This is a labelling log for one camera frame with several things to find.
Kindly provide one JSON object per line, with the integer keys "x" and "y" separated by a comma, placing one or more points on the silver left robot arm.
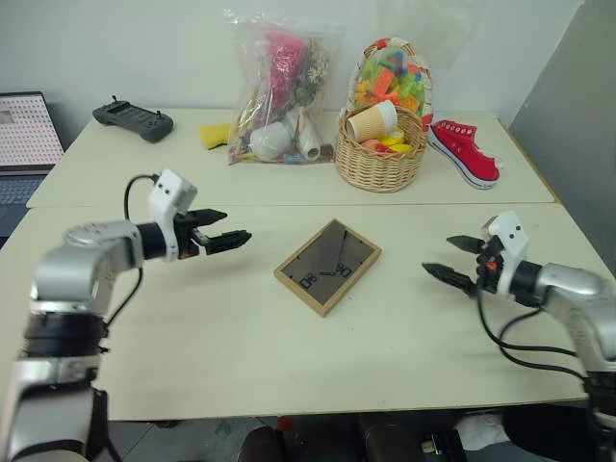
{"x": 86, "y": 260}

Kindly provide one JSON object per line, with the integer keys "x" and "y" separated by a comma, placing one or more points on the yellow sponge cloth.
{"x": 214, "y": 135}

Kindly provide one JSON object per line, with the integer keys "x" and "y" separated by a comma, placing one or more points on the white crumpled cloth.
{"x": 481, "y": 428}

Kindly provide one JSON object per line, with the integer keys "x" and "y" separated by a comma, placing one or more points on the red canvas sneaker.
{"x": 464, "y": 149}

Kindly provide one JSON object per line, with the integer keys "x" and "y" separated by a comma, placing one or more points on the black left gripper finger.
{"x": 226, "y": 241}
{"x": 212, "y": 216}

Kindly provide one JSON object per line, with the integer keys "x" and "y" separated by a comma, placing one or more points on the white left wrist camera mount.
{"x": 166, "y": 192}

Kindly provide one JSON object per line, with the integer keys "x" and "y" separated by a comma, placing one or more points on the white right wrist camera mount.
{"x": 512, "y": 236}

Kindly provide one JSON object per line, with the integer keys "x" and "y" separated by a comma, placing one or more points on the laptop computer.
{"x": 24, "y": 139}

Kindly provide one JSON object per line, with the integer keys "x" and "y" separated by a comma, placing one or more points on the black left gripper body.
{"x": 185, "y": 240}

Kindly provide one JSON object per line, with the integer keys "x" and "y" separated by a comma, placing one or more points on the clear plastic bag of items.
{"x": 284, "y": 86}

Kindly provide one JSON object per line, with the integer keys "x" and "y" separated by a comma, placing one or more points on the grey partition panel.
{"x": 572, "y": 144}

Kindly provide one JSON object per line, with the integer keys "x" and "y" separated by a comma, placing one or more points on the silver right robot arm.
{"x": 572, "y": 289}

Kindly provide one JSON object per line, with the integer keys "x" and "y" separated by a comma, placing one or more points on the white plastic roll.
{"x": 308, "y": 142}

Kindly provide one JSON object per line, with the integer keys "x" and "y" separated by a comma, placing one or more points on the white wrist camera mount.
{"x": 166, "y": 192}
{"x": 512, "y": 236}

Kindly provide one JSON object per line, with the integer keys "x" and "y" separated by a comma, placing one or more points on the brown ribbed paper cup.
{"x": 373, "y": 120}

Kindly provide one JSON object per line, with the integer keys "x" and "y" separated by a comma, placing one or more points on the bag of colourful toy blocks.
{"x": 392, "y": 79}

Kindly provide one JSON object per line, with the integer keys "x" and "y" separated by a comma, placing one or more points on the dark rounded shape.
{"x": 399, "y": 438}

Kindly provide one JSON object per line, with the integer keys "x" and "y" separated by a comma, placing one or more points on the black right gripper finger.
{"x": 464, "y": 243}
{"x": 450, "y": 275}

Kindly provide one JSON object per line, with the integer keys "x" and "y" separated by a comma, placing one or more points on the woven wicker basket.
{"x": 380, "y": 168}

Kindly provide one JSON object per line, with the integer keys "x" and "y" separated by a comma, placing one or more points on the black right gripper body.
{"x": 488, "y": 274}

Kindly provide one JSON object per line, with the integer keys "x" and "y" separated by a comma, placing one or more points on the dark grey handheld controller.
{"x": 130, "y": 118}

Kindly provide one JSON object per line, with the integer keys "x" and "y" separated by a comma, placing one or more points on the wooden framed dark picture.
{"x": 327, "y": 267}

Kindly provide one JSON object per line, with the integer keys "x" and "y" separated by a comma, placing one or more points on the yellow and red plastic toys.
{"x": 392, "y": 143}

